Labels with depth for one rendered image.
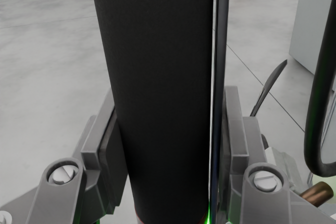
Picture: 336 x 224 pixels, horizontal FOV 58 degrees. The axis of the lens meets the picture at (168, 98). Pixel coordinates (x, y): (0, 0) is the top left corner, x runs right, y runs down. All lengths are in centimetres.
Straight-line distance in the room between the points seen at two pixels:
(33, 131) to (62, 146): 37
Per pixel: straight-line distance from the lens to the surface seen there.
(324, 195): 26
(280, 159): 69
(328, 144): 190
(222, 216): 48
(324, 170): 23
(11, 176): 252
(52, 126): 281
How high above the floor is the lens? 164
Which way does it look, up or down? 35 degrees down
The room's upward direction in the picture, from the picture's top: 4 degrees counter-clockwise
